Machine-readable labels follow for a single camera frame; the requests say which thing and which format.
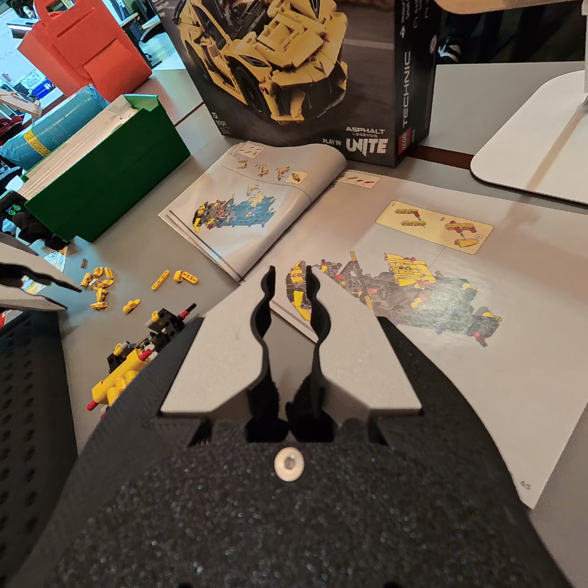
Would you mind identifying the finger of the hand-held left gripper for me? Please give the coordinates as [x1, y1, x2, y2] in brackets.
[0, 243, 83, 292]
[0, 278, 69, 313]

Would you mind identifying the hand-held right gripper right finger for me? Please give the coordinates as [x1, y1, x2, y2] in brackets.
[287, 266, 423, 425]

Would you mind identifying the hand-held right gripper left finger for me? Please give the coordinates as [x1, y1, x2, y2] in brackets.
[160, 266, 282, 425]

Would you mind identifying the yellow black lego car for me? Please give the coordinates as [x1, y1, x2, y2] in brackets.
[85, 302, 199, 421]

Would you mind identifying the lego instruction booklet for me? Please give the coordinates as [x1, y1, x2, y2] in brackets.
[158, 141, 588, 510]

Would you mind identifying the black lego set box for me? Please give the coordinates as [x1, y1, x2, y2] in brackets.
[158, 0, 443, 169]

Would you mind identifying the green storage bin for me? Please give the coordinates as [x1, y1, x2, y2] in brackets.
[21, 94, 191, 243]

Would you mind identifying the white paper stack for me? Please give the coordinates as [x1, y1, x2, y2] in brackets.
[22, 96, 154, 199]

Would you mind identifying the blue wrapped roll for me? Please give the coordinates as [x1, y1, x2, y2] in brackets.
[0, 84, 111, 172]

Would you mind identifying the black perforated mat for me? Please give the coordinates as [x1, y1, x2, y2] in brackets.
[0, 311, 80, 588]

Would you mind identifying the orange felt bag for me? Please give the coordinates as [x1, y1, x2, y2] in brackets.
[17, 0, 153, 103]

